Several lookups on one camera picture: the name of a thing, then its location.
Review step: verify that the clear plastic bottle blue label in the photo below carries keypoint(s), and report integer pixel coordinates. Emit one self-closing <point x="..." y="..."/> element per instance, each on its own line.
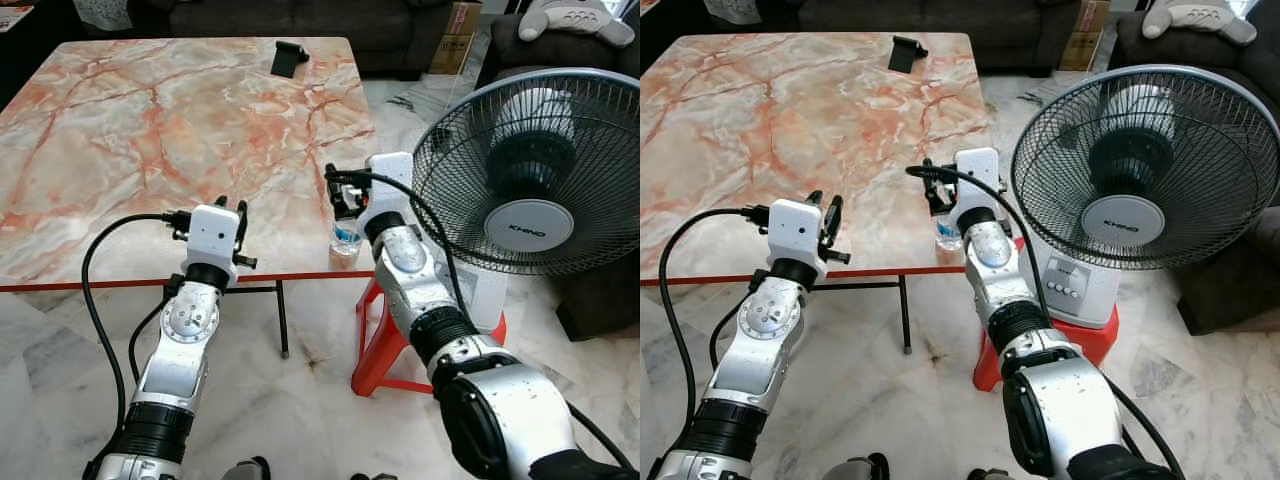
<point x="346" y="245"/>
<point x="948" y="240"/>

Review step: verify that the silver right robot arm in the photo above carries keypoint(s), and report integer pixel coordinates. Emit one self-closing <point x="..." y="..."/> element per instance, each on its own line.
<point x="510" y="410"/>
<point x="1075" y="400"/>

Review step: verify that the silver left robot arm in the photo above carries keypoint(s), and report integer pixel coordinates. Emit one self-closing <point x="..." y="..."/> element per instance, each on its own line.
<point x="190" y="318"/>
<point x="768" y="318"/>

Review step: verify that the red plastic stool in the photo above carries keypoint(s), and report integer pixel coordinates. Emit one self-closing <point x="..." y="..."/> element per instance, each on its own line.
<point x="380" y="345"/>
<point x="1095" y="340"/>

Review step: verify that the small black phone stand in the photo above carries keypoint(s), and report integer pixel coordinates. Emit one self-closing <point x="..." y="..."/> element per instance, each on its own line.
<point x="905" y="54"/>
<point x="288" y="58"/>

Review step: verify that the dark fabric sofa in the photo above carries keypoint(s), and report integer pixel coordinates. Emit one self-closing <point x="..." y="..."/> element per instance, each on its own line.
<point x="300" y="20"/>
<point x="930" y="18"/>

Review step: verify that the black and white table fan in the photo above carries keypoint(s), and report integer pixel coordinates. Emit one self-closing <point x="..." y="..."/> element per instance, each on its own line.
<point x="1128" y="220"/>
<point x="528" y="225"/>

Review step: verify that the brown cardboard box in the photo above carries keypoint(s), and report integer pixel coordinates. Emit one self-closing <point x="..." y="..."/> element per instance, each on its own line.
<point x="1083" y="40"/>
<point x="455" y="45"/>

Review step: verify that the white patterned cloth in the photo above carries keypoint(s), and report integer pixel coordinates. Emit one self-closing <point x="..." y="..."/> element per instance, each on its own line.
<point x="103" y="12"/>
<point x="730" y="10"/>

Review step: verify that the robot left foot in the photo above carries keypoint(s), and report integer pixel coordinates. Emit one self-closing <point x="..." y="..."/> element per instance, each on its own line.
<point x="866" y="468"/>
<point x="247" y="470"/>

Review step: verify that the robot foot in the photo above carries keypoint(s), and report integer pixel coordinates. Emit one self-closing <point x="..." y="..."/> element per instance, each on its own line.
<point x="988" y="475"/>
<point x="372" y="477"/>
<point x="247" y="470"/>
<point x="866" y="468"/>

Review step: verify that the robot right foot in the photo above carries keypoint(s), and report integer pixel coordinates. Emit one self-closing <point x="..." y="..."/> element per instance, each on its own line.
<point x="988" y="475"/>
<point x="372" y="477"/>

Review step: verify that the grey plush toy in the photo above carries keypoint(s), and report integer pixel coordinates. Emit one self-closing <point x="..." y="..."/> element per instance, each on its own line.
<point x="1200" y="16"/>
<point x="575" y="18"/>

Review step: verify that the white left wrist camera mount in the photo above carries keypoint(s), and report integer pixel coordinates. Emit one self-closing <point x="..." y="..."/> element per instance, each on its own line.
<point x="212" y="235"/>
<point x="793" y="230"/>

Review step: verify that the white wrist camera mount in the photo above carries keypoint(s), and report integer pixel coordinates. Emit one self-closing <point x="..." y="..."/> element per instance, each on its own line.
<point x="793" y="230"/>
<point x="212" y="235"/>
<point x="978" y="170"/>
<point x="392" y="180"/>

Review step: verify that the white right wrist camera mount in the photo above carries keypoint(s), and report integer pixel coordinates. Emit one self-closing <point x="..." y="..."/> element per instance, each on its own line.
<point x="392" y="180"/>
<point x="978" y="170"/>

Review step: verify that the black metal table frame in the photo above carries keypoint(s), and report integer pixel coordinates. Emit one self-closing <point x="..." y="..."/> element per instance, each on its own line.
<point x="281" y="320"/>
<point x="904" y="315"/>

